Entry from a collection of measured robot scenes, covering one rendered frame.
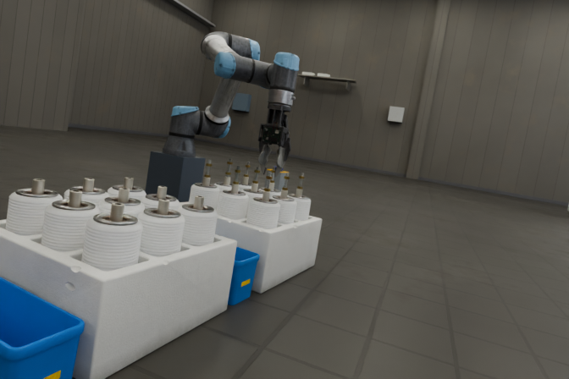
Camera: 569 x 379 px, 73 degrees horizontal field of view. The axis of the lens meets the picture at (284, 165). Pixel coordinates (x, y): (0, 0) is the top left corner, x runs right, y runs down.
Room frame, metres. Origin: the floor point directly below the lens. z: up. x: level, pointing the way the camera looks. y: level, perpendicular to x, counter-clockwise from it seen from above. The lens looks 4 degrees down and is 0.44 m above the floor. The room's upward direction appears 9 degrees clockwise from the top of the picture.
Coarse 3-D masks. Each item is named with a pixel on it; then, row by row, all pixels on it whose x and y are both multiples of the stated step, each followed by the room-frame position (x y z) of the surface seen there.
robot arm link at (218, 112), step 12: (240, 36) 1.57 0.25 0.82; (240, 48) 1.53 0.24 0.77; (252, 48) 1.55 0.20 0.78; (228, 84) 1.65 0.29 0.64; (216, 96) 1.72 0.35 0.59; (228, 96) 1.70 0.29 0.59; (216, 108) 1.74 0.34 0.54; (228, 108) 1.76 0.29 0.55; (204, 120) 1.79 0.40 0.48; (216, 120) 1.77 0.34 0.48; (228, 120) 1.82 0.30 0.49; (204, 132) 1.80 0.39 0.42; (216, 132) 1.82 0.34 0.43
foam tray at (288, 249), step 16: (224, 224) 1.15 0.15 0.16; (240, 224) 1.13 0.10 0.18; (288, 224) 1.23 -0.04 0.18; (304, 224) 1.28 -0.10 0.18; (320, 224) 1.42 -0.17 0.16; (240, 240) 1.12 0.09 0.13; (256, 240) 1.10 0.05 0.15; (272, 240) 1.09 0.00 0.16; (288, 240) 1.19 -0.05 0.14; (304, 240) 1.30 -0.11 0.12; (272, 256) 1.11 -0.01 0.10; (288, 256) 1.21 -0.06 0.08; (304, 256) 1.32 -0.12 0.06; (256, 272) 1.09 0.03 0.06; (272, 272) 1.12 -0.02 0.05; (288, 272) 1.23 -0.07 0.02; (256, 288) 1.09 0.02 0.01
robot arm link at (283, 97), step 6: (270, 90) 1.15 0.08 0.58; (276, 90) 1.14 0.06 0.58; (282, 90) 1.13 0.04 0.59; (270, 96) 1.15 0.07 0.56; (276, 96) 1.13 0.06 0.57; (282, 96) 1.13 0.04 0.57; (288, 96) 1.14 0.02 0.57; (294, 96) 1.16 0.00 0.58; (270, 102) 1.15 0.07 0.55; (276, 102) 1.14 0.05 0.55; (282, 102) 1.13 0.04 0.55; (288, 102) 1.14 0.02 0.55
